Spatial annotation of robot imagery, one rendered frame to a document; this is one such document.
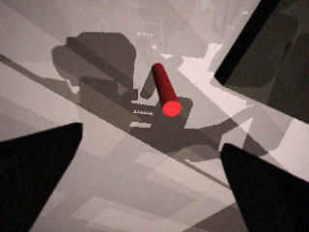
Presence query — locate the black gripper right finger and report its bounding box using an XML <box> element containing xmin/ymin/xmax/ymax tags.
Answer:
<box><xmin>220</xmin><ymin>143</ymin><xmax>309</xmax><ymax>232</ymax></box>

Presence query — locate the dark red peg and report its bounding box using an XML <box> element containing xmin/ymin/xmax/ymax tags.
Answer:
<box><xmin>152</xmin><ymin>63</ymin><xmax>181</xmax><ymax>117</ymax></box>

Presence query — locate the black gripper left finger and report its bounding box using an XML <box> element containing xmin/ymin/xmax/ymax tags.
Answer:
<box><xmin>0</xmin><ymin>122</ymin><xmax>83</xmax><ymax>232</ymax></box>

